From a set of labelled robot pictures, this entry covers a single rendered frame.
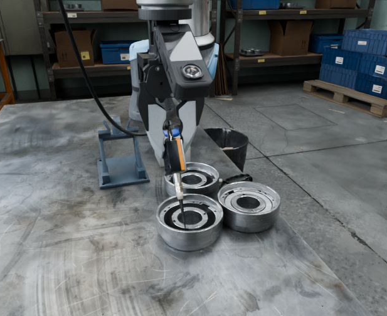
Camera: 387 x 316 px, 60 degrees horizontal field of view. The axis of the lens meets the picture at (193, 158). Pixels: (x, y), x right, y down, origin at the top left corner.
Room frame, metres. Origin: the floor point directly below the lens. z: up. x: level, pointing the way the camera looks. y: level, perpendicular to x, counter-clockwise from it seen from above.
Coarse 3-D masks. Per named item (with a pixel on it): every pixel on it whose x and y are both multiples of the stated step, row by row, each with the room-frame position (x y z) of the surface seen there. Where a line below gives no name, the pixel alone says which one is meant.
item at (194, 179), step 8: (192, 168) 0.61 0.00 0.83; (200, 168) 0.61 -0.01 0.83; (208, 168) 0.60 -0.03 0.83; (168, 176) 0.57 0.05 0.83; (184, 176) 0.58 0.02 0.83; (192, 176) 0.58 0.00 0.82; (200, 176) 0.57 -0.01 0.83; (216, 176) 0.57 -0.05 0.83; (168, 184) 0.53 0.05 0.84; (184, 184) 0.54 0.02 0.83; (192, 184) 0.58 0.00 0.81; (200, 184) 0.54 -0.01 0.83; (208, 184) 0.52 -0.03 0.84; (216, 184) 0.54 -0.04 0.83; (168, 192) 0.53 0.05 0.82; (184, 192) 0.51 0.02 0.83; (192, 192) 0.51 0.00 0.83; (200, 192) 0.51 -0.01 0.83; (208, 192) 0.52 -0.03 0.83
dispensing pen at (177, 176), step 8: (168, 120) 0.49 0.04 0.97; (168, 128) 0.48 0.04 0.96; (168, 136) 0.48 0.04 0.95; (168, 144) 0.46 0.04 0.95; (176, 144) 0.46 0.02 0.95; (168, 152) 0.45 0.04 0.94; (176, 152) 0.45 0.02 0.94; (168, 160) 0.45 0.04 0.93; (176, 160) 0.45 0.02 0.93; (168, 168) 0.45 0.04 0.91; (176, 168) 0.44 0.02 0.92; (176, 176) 0.44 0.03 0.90; (176, 184) 0.44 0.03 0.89; (176, 192) 0.44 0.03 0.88; (184, 224) 0.41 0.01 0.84
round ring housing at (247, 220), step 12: (228, 192) 0.52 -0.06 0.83; (264, 192) 0.51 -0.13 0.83; (276, 192) 0.50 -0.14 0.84; (240, 204) 0.50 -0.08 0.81; (252, 204) 0.50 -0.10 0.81; (264, 204) 0.48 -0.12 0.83; (276, 204) 0.48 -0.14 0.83; (228, 216) 0.45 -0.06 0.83; (240, 216) 0.44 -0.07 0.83; (252, 216) 0.43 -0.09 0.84; (264, 216) 0.43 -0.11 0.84; (276, 216) 0.45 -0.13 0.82; (240, 228) 0.44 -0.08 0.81; (252, 228) 0.44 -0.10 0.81; (264, 228) 0.44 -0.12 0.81
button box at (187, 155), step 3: (180, 135) 0.75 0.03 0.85; (165, 138) 0.73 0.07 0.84; (174, 138) 0.72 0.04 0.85; (177, 138) 0.73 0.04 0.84; (165, 141) 0.71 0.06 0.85; (189, 147) 0.69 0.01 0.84; (189, 150) 0.69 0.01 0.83; (186, 153) 0.69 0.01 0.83; (189, 153) 0.69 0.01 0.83; (156, 156) 0.71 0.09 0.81; (186, 156) 0.69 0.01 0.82; (189, 156) 0.69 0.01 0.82; (159, 159) 0.67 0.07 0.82; (162, 159) 0.67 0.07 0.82; (186, 159) 0.69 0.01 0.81; (189, 159) 0.69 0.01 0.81; (159, 162) 0.68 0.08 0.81; (162, 162) 0.67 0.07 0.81; (159, 165) 0.68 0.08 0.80; (162, 165) 0.67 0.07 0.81
